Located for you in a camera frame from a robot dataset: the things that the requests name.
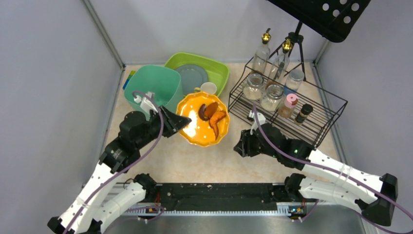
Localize yellow scalloped plate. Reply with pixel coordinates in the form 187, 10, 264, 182
176, 92, 230, 147

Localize teal trash bin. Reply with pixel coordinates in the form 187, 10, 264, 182
124, 65, 184, 119

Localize glass jar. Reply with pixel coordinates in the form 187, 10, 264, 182
243, 73, 264, 100
260, 84, 283, 112

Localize yellow and white mug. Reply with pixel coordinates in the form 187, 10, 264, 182
194, 82, 217, 95

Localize grey-blue plate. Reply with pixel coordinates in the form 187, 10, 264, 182
175, 64, 208, 96

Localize pink lid spice jar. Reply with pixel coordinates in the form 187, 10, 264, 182
278, 93, 299, 118

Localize black lid spice jar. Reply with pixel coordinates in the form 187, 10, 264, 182
294, 104, 313, 125

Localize silver lid blue label jar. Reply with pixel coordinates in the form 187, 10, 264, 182
283, 69, 305, 96

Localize gold top oil bottle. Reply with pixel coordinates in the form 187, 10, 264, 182
267, 38, 293, 86
251, 28, 271, 75

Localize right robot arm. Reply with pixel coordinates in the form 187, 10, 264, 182
233, 123, 397, 227

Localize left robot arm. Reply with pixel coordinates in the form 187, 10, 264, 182
47, 106, 191, 234

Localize dark octopus tentacle piece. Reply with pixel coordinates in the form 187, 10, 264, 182
198, 104, 209, 121

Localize brown nugget food piece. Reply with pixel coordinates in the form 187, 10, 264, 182
204, 102, 219, 119

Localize orange chicken wing piece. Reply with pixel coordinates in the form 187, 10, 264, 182
209, 111, 226, 139

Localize stacked toy blocks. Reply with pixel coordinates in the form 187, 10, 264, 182
122, 70, 136, 90

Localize green plastic basin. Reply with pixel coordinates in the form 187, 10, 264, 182
164, 52, 230, 96

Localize black tripod stand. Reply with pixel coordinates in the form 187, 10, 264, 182
268, 21, 305, 77

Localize black perforated tray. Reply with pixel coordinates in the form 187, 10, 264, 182
270, 0, 370, 43

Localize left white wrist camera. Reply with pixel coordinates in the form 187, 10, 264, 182
132, 91, 158, 120

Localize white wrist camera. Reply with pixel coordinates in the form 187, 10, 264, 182
248, 110, 266, 135
132, 91, 158, 120

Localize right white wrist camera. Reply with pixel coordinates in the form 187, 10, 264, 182
248, 110, 266, 135

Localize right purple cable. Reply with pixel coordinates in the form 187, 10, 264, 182
251, 105, 413, 234

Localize purple cable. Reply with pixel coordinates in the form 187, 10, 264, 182
63, 90, 165, 234
251, 105, 413, 234

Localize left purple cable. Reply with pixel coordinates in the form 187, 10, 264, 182
63, 90, 165, 234

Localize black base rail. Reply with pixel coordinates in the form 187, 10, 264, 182
125, 183, 315, 217

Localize black wire rack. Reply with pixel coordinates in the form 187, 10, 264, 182
228, 60, 348, 148

